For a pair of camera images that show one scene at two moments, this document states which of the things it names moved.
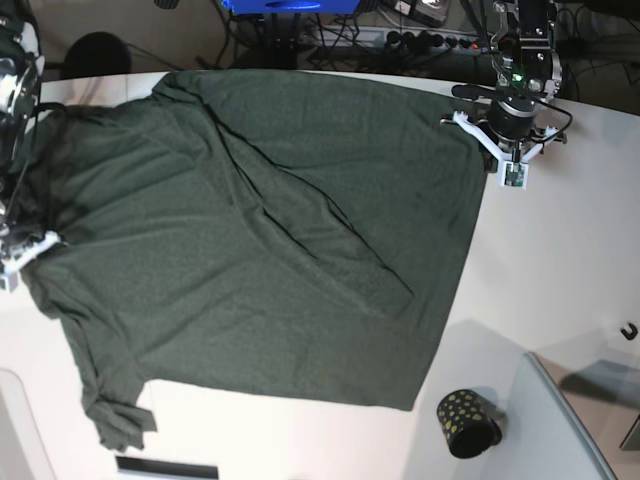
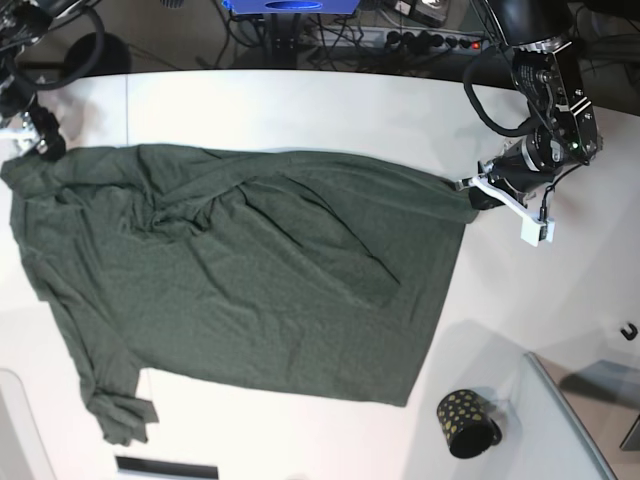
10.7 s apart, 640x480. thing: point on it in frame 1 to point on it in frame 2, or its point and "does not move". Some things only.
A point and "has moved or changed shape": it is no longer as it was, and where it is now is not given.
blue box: [264, 7] does not move
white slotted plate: [129, 468] does not move
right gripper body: [509, 130] to [513, 175]
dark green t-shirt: [286, 233] has moved or changed shape
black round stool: [97, 54] does not move
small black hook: [634, 332] does not move
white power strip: [404, 41] does not move
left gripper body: [10, 265] to [37, 131]
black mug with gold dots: [470, 429] does not move
